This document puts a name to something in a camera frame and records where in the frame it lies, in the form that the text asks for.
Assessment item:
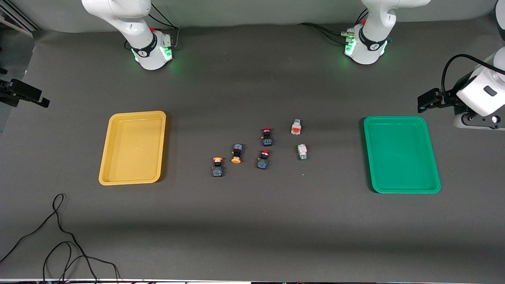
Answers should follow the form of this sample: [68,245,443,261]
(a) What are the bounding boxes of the green plastic tray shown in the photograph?
[363,116,441,194]

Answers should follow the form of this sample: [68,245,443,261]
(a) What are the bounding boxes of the black arm base cables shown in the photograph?
[298,8,369,45]
[149,3,180,50]

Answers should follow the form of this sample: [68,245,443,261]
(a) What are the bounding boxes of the loose black cable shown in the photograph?
[0,193,120,284]

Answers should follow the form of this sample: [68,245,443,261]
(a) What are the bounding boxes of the aluminium frame rail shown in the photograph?
[0,7,40,37]

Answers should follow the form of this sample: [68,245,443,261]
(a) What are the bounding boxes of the black left arm base cables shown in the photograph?
[298,8,369,45]

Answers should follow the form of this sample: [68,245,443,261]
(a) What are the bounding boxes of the black right arm base cables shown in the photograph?
[149,3,180,50]

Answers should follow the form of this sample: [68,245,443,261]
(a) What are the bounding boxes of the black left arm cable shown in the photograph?
[441,54,505,97]

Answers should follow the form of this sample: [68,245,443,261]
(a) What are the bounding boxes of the yellow plastic tray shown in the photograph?
[98,111,166,186]

